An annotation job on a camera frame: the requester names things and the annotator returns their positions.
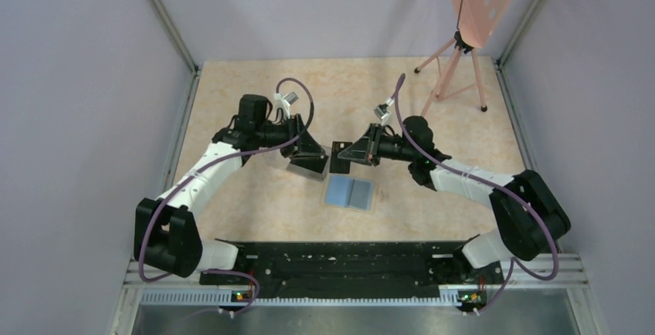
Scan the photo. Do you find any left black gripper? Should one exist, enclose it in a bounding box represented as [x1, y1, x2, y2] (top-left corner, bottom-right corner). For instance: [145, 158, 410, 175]
[256, 113, 326, 159]

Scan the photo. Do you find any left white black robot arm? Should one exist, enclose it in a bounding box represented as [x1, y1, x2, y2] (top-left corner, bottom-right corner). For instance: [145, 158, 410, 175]
[133, 93, 329, 284]

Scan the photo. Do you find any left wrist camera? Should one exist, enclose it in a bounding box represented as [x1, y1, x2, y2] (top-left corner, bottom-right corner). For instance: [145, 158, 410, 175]
[273, 92, 298, 120]

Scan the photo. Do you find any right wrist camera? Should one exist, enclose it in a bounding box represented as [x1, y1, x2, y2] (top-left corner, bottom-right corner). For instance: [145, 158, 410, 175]
[373, 97, 395, 126]

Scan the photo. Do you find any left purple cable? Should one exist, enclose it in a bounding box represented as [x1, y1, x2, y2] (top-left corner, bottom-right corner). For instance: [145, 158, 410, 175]
[137, 77, 316, 318]

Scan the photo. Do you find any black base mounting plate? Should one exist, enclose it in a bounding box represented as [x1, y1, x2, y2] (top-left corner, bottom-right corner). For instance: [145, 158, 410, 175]
[198, 240, 505, 300]

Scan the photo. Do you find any aluminium frame rail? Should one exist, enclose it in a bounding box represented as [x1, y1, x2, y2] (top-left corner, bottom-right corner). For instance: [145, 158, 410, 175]
[122, 253, 589, 308]

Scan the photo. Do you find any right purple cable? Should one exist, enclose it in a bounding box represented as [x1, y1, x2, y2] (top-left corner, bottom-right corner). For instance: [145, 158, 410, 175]
[391, 73, 560, 316]

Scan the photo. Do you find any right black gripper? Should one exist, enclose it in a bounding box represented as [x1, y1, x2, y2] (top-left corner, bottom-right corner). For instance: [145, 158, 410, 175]
[338, 123, 416, 167]

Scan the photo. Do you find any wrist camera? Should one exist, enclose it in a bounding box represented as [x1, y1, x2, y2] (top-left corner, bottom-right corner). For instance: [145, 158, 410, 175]
[373, 97, 395, 126]
[273, 92, 298, 120]

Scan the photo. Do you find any purple cable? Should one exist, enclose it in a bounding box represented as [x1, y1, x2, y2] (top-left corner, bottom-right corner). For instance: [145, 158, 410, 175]
[391, 73, 560, 316]
[137, 77, 316, 318]

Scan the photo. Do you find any clear plastic card box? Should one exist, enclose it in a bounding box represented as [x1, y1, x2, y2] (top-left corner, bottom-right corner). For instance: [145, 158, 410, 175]
[262, 144, 330, 182]

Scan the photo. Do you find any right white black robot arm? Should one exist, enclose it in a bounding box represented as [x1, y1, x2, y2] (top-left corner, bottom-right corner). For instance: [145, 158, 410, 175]
[338, 116, 571, 283]

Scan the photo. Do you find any pink tripod music stand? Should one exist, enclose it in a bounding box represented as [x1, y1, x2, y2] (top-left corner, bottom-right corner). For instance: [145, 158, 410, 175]
[414, 0, 511, 116]

